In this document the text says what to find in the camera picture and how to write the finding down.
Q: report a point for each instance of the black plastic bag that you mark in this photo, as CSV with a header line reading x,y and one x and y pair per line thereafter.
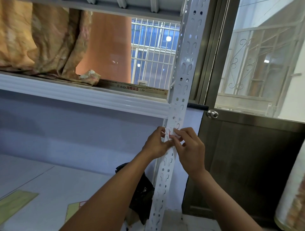
x,y
143,197

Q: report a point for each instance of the red-bordered white label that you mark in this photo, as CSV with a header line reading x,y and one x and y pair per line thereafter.
x,y
168,131

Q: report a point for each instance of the orange-brown panel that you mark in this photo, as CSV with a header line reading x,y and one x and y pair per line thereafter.
x,y
107,47

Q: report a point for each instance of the plain yellow backing paper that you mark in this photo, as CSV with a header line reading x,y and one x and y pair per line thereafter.
x,y
14,204

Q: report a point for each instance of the person's left hand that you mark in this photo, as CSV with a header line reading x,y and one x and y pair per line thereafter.
x,y
155,146

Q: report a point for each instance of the aluminium window frame rail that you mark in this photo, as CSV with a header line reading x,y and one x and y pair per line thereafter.
x,y
138,88

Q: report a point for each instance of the white window security bars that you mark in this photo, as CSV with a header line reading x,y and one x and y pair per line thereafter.
x,y
152,59

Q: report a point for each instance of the person's right forearm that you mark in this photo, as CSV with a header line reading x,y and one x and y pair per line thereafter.
x,y
221,204

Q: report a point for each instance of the dark brown glazed door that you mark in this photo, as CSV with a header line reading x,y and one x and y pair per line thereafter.
x,y
250,166

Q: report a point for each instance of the ornate white metal grille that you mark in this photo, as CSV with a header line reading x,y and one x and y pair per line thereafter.
x,y
247,66

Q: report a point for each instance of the yellow sheet of red-bordered labels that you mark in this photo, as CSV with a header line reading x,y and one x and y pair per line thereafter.
x,y
71,211

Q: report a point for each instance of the person's left forearm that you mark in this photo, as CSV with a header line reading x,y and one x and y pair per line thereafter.
x,y
109,197

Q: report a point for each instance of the grey ribbed shelf board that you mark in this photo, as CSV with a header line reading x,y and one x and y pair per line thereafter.
x,y
133,7

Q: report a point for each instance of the silver round door knob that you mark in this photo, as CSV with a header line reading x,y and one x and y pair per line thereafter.
x,y
212,114

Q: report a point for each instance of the person's right hand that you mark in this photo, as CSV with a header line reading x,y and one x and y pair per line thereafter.
x,y
191,154

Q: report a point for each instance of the orange patterned cloth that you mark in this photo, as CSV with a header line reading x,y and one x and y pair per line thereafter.
x,y
45,40

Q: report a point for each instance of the white perforated shelf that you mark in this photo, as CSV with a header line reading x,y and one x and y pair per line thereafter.
x,y
188,59

